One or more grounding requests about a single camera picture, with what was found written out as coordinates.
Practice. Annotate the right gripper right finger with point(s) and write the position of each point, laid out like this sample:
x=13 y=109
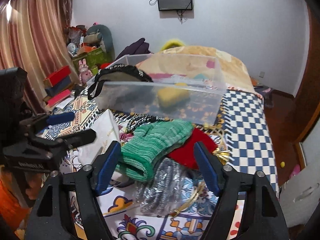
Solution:
x=262 y=217

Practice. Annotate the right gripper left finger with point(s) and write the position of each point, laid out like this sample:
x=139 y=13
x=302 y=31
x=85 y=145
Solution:
x=51 y=216

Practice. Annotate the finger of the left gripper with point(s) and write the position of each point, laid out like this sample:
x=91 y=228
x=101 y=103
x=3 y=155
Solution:
x=66 y=142
x=42 y=121

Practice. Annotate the floral patterned cloth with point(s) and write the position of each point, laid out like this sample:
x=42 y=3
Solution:
x=125 y=136

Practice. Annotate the green knitted glove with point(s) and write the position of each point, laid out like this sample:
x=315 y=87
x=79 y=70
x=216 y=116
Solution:
x=150 y=143

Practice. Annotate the black bag with chain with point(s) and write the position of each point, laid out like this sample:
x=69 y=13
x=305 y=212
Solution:
x=116 y=73

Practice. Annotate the red pouch with gold cord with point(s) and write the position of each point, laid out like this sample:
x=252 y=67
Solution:
x=184 y=155

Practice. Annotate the yellow green sponge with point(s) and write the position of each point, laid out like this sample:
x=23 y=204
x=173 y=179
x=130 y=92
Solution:
x=170 y=96

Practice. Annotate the red book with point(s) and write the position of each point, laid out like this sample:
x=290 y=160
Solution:
x=59 y=97

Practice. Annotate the white cloth pouch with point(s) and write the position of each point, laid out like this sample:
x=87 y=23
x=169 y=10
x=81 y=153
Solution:
x=107 y=131

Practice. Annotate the red gift box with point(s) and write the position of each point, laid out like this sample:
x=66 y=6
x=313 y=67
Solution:
x=57 y=76

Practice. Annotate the pink rabbit toy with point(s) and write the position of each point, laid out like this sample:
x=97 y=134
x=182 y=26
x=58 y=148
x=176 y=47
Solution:
x=85 y=73

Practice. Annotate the green cardboard box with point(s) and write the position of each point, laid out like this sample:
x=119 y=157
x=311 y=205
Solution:
x=94 y=59

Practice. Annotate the silver tinsel bundle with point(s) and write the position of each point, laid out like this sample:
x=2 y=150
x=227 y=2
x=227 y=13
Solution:
x=163 y=194

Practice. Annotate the striped pink curtain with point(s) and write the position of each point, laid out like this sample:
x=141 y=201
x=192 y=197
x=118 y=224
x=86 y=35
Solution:
x=33 y=38

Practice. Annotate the green plush pillow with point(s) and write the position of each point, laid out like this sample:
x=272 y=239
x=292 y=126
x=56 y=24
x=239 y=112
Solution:
x=106 y=41

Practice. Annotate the dark purple jacket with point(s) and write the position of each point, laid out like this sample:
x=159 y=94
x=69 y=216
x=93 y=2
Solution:
x=136 y=48

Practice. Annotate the clear plastic storage bin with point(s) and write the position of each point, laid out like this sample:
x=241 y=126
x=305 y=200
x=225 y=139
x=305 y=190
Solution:
x=174 y=86

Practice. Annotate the yellow fuzzy arch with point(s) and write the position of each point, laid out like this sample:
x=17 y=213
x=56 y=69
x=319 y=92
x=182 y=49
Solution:
x=172 y=43

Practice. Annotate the yellow fleece blanket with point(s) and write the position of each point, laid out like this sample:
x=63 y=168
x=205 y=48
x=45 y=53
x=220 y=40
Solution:
x=220 y=62

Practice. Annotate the wooden wardrobe frame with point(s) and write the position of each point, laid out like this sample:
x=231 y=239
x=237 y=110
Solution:
x=307 y=100

